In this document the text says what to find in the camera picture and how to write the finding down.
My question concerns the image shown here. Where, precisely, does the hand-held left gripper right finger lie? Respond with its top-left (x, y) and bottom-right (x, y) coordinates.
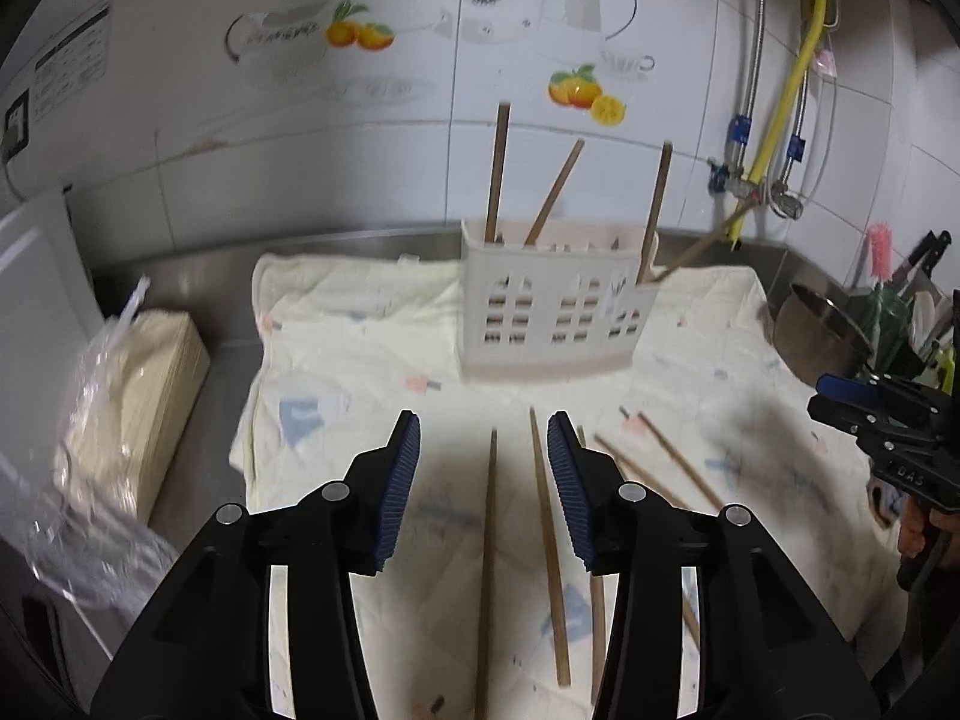
top-left (547, 412), bottom-right (879, 720)

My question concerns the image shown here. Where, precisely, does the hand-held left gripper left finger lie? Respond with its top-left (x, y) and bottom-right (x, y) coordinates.
top-left (90, 410), bottom-right (422, 720)

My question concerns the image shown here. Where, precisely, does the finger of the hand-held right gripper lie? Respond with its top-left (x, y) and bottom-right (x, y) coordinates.
top-left (807, 393), bottom-right (901, 442)
top-left (816, 373), bottom-right (952, 412)

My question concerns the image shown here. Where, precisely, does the white plastic chopstick holder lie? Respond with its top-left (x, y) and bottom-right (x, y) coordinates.
top-left (459, 217), bottom-right (661, 385)

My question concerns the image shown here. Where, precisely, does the person's right hand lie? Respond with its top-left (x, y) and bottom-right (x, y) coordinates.
top-left (900, 496), bottom-right (932, 560)

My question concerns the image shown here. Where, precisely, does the stainless steel pot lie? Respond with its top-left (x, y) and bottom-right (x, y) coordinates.
top-left (771, 281), bottom-right (877, 385)

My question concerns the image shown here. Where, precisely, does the green glass bottle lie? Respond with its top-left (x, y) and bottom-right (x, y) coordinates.
top-left (853, 288), bottom-right (914, 377)

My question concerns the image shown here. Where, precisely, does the white utensil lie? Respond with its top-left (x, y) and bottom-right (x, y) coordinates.
top-left (912, 291), bottom-right (937, 350)

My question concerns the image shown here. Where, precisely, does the cream printed towel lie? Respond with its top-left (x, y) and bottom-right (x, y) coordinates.
top-left (228, 250), bottom-right (914, 720)

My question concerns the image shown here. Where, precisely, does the pink bottle brush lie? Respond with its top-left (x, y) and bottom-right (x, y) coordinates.
top-left (865, 222), bottom-right (895, 295)

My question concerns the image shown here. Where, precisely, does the metal water valve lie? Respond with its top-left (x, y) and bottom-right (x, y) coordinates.
top-left (771, 178), bottom-right (805, 221)
top-left (707, 156), bottom-right (760, 202)

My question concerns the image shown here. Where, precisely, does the beige paper napkin pack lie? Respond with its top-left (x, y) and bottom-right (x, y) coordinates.
top-left (58, 307), bottom-right (212, 526)

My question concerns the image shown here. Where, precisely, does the clear plastic bag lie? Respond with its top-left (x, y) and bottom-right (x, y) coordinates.
top-left (13, 275), bottom-right (185, 610)

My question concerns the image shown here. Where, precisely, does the white board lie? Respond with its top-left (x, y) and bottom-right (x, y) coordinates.
top-left (0, 189), bottom-right (104, 436)

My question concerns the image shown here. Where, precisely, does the white appliance with label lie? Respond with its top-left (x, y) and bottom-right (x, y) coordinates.
top-left (0, 0), bottom-right (115, 205)

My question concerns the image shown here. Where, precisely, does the black handled knife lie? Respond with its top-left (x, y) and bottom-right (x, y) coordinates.
top-left (898, 229), bottom-right (955, 299)

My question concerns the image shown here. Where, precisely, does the short braided metal hose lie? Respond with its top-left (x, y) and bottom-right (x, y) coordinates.
top-left (777, 64), bottom-right (817, 196)

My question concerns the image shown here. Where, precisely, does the yellow gas hose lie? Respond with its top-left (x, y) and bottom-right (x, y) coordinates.
top-left (726, 0), bottom-right (835, 250)

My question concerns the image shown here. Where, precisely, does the long braided metal hose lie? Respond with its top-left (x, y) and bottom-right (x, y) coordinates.
top-left (731, 0), bottom-right (767, 192)

